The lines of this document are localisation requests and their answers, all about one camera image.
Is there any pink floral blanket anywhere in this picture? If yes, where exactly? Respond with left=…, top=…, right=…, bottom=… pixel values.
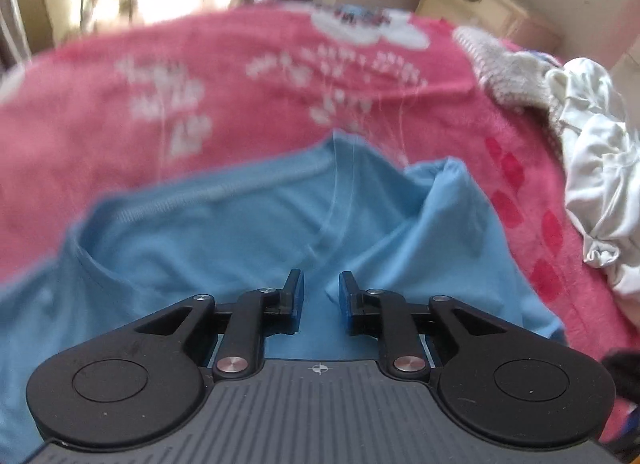
left=0, top=0, right=640, bottom=447

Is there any white crumpled garment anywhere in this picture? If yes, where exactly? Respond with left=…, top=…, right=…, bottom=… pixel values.
left=545, top=57, right=640, bottom=296

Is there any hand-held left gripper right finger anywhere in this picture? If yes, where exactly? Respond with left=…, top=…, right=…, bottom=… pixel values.
left=339, top=271, right=506, bottom=380

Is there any pink and white knitted sweater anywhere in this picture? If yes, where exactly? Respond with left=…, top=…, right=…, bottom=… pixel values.
left=452, top=26, right=565, bottom=146

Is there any grey curtain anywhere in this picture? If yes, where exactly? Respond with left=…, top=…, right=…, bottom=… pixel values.
left=0, top=0, right=32, bottom=66

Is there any light blue shirt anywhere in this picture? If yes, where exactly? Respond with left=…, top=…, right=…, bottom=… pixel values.
left=0, top=129, right=569, bottom=464

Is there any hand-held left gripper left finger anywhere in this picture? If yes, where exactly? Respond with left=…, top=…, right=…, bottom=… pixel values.
left=135, top=268, right=306, bottom=380

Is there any pink container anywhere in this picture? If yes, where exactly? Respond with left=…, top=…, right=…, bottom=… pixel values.
left=510, top=12, right=562, bottom=53

